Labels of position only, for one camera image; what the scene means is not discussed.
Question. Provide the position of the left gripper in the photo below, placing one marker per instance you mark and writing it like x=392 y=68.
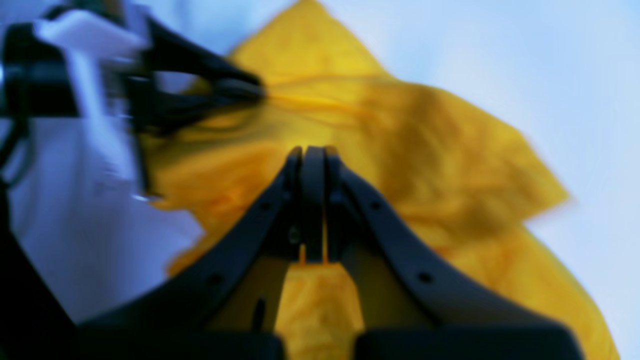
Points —
x=93 y=60

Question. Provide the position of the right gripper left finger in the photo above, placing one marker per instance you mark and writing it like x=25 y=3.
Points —
x=225 y=305

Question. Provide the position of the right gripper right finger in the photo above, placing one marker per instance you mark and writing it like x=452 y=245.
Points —
x=414 y=304

